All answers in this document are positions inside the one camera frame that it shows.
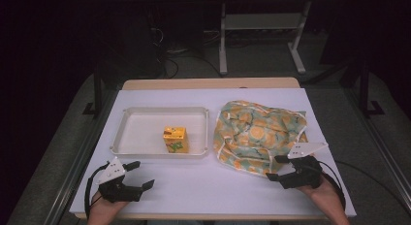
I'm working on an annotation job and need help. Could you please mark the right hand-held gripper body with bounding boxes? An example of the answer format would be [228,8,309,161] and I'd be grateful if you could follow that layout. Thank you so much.
[278,141,330,191]

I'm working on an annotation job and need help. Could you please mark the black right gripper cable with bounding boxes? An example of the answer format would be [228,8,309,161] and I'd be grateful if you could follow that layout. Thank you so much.
[318,159,411,217]

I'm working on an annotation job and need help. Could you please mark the person's left hand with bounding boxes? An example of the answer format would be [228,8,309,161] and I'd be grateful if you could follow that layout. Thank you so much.
[86,189,130,225]

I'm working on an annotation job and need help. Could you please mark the black metal stand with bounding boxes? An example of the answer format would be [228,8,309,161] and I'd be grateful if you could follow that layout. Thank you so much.
[81,64,105,119]
[358,59,386,118]

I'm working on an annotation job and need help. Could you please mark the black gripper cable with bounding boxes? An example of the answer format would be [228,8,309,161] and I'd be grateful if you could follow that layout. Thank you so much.
[318,159,411,217]
[83,162,111,220]

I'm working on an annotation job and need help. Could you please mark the aluminium rail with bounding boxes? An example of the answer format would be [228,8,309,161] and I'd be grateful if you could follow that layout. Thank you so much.
[343,86,411,208]
[43,88,119,225]

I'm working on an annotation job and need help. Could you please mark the black floor cables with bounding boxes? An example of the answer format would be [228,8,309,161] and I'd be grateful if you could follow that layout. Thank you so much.
[148,26,224,80]

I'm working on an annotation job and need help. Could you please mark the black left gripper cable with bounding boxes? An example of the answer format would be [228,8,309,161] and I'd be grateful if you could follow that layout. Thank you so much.
[83,162,111,220]

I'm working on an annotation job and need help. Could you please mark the person's right hand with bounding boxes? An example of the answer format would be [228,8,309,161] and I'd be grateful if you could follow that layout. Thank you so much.
[296,176,345,217]

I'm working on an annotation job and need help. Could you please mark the yellow juice carton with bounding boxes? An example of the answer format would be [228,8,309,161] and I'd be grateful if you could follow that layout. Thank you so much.
[162,125,190,154]

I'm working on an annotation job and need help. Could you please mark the white table sheet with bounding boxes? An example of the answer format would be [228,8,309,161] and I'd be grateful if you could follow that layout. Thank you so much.
[69,87,357,218]

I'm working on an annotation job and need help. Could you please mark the white metal desk frame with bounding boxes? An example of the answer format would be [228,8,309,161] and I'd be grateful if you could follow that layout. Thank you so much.
[218,0,313,76]

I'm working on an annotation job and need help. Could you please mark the orange green patterned cloth bag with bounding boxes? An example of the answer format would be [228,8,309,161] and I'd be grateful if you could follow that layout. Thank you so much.
[212,99,309,177]

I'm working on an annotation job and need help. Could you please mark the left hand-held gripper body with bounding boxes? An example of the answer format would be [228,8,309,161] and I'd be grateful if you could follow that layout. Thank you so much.
[97,156,144,204]

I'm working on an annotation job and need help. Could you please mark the white plastic tray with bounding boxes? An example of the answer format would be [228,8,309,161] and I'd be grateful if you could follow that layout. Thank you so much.
[109,106,210,160]

